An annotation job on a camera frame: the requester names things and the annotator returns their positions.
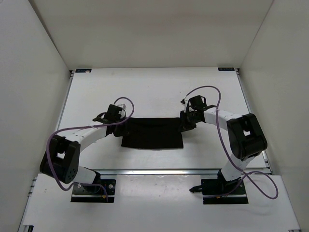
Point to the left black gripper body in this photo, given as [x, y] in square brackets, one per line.
[119, 129]

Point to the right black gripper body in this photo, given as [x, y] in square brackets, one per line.
[189, 120]

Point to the black skirt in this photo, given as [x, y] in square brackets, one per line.
[153, 133]

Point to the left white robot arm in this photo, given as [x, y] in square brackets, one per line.
[63, 149]

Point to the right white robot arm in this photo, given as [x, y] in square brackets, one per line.
[246, 137]

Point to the right blue label sticker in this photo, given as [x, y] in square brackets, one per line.
[226, 69]

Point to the blue label sticker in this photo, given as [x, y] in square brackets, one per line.
[83, 70]
[226, 69]

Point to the left blue label sticker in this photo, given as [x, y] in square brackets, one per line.
[83, 70]

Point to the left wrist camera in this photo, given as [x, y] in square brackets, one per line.
[123, 109]

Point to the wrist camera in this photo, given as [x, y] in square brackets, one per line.
[186, 104]
[123, 109]

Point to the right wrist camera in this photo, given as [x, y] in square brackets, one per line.
[186, 104]

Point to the aluminium rail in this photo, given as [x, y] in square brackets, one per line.
[157, 171]

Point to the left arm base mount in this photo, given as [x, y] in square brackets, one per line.
[95, 194]

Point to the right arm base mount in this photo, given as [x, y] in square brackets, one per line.
[215, 191]

